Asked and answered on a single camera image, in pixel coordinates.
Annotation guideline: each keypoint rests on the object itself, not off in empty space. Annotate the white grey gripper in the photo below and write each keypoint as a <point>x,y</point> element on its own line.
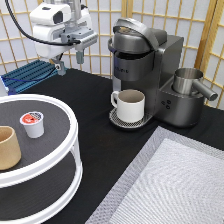
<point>63,25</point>

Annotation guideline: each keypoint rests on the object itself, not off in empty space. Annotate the white coffee pod red lid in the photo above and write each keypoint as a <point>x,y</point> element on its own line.
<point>33,123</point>

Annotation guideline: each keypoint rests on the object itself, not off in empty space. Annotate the grey pod coffee machine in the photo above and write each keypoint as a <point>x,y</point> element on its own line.
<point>145,59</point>

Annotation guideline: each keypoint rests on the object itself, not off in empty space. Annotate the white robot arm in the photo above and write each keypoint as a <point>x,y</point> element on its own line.
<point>62,25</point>

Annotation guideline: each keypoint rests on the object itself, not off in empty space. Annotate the white ceramic mug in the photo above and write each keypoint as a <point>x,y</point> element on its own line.
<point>129,105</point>

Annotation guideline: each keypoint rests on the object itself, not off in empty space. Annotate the tan ceramic cup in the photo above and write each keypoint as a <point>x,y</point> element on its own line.
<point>10,153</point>

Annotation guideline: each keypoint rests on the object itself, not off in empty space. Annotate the white two-tier round shelf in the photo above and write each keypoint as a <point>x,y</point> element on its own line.
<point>50,170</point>

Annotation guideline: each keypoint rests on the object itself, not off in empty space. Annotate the steel milk frother jug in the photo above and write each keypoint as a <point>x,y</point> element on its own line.
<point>188,80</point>

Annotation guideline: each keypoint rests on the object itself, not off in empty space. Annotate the wooden shoji screen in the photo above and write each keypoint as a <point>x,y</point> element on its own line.
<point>199,22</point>

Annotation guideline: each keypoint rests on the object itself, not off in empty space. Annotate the grey woven placemat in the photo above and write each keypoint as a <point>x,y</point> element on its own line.
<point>172,180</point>

